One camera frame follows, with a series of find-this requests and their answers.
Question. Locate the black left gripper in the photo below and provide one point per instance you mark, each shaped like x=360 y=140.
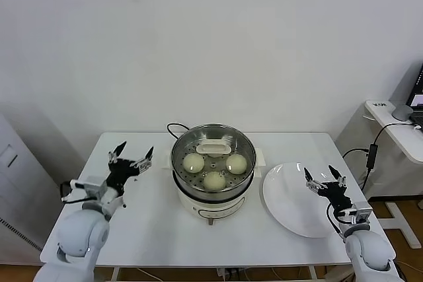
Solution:
x=120 y=173

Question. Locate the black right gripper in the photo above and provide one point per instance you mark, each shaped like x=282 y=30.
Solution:
x=333 y=194

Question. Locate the white steamed baozi bun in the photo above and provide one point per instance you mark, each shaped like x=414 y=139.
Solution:
x=214 y=180
x=236 y=164
x=193 y=163

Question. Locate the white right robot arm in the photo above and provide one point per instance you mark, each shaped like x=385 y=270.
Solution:
x=367 y=252

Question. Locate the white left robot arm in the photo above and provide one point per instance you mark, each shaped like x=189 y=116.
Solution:
x=79 y=232

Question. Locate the white round plate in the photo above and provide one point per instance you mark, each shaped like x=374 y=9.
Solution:
x=291 y=202

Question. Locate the printed desk label sticker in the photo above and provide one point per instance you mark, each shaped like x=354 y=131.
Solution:
x=379 y=104

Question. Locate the white table leg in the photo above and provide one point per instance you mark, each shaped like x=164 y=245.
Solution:
x=115 y=274
x=313 y=274

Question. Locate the cream electric cooker base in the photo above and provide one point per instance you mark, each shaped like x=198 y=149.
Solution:
x=215 y=207

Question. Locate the grey rounded device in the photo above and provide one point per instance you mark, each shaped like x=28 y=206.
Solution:
x=401 y=112

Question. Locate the white cabinet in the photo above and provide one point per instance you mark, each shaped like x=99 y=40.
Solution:
x=20 y=196

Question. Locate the black laptop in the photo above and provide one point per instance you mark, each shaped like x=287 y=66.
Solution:
x=417 y=92

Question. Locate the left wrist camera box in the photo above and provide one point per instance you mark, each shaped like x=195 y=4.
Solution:
x=94 y=190

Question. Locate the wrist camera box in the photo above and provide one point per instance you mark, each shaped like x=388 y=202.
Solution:
x=360 y=215
x=94 y=190

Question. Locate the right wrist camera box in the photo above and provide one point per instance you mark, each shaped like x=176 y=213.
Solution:
x=360 y=215

